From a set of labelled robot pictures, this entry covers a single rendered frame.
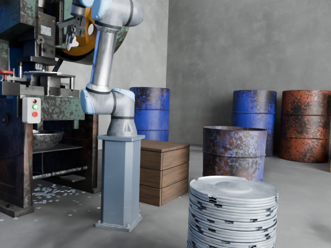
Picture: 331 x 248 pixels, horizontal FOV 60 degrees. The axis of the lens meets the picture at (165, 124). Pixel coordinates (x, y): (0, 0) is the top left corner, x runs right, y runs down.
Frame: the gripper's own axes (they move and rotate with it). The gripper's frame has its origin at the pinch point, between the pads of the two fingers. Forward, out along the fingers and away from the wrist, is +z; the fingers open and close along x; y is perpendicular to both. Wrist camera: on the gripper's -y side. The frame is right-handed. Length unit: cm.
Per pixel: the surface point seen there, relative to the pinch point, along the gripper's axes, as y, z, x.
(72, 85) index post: 13.1, 27.7, 13.3
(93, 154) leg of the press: 23, 65, -18
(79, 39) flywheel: 27, 3, 49
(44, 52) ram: -6.7, 9.2, 18.1
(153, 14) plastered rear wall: 236, -25, 253
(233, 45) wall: 314, -21, 131
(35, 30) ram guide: -12.7, -2.3, 21.1
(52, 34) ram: 0.5, -0.7, 28.4
